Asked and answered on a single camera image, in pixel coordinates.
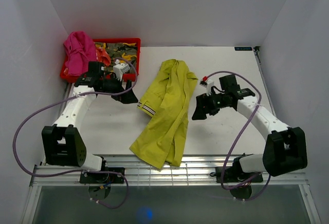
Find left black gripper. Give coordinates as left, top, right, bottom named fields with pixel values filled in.
left=99, top=73, right=138, bottom=104

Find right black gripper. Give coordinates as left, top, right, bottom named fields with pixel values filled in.
left=191, top=90, right=228, bottom=120

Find yellow-green trousers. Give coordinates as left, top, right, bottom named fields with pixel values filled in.
left=130, top=59, right=198, bottom=169

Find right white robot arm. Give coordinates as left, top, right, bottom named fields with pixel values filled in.
left=192, top=74, right=308, bottom=182

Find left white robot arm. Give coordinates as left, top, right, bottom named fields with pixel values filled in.
left=42, top=59, right=138, bottom=183

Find camouflage garment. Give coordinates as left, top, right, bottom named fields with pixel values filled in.
left=95, top=42, right=137, bottom=66

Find orange patterned garment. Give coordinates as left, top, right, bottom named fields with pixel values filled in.
left=96, top=47, right=111, bottom=67

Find blue table label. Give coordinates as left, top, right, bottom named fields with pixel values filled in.
left=234, top=47, right=253, bottom=51

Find red plastic bin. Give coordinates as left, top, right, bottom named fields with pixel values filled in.
left=60, top=38, right=141, bottom=83

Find pink garment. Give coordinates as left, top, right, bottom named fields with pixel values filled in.
left=63, top=31, right=97, bottom=76

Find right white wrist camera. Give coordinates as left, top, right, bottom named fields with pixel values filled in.
left=200, top=76, right=214, bottom=96

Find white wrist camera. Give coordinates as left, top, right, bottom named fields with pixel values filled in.
left=113, top=62, right=130, bottom=81
left=200, top=76, right=214, bottom=96

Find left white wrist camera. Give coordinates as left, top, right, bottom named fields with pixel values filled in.
left=113, top=62, right=130, bottom=81

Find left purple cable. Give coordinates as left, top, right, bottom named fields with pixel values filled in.
left=12, top=58, right=138, bottom=209

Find aluminium rail frame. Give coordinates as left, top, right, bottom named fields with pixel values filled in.
left=22, top=80, right=322, bottom=224

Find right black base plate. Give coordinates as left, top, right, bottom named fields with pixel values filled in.
left=210, top=166, right=263, bottom=183

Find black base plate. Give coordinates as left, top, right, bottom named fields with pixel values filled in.
left=210, top=166, right=263, bottom=183
left=79, top=166, right=125, bottom=184

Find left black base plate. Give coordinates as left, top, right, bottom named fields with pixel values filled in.
left=79, top=166, right=125, bottom=184

